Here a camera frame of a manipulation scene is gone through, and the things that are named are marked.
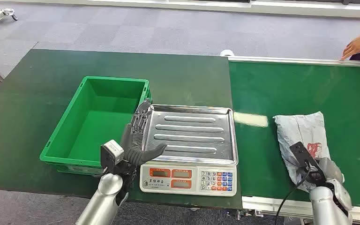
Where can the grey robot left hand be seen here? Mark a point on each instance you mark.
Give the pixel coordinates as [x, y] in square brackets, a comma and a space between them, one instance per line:
[133, 136]

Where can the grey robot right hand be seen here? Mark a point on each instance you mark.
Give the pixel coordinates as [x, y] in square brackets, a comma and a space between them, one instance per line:
[330, 170]

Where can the grey plastic mailer package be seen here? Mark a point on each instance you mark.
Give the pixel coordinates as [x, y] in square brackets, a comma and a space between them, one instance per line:
[301, 130]

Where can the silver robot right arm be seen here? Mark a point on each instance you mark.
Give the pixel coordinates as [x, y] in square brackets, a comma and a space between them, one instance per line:
[327, 208]

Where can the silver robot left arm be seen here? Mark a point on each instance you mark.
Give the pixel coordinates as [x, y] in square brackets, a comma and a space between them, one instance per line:
[105, 198]

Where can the green conveyor belt machine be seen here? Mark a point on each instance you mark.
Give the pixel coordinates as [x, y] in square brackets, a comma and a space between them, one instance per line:
[291, 93]

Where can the green plastic crate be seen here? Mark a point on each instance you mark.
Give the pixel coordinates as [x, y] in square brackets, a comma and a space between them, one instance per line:
[105, 124]

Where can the stainless steel scale pan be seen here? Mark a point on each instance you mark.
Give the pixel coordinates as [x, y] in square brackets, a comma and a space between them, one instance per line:
[192, 133]

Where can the white electronic price scale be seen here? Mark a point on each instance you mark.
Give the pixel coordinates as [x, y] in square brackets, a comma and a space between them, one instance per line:
[186, 183]

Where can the person's hand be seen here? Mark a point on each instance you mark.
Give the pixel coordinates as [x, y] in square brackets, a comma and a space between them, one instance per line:
[355, 46]

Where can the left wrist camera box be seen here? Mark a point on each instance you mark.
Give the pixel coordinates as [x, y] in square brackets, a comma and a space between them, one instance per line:
[111, 153]

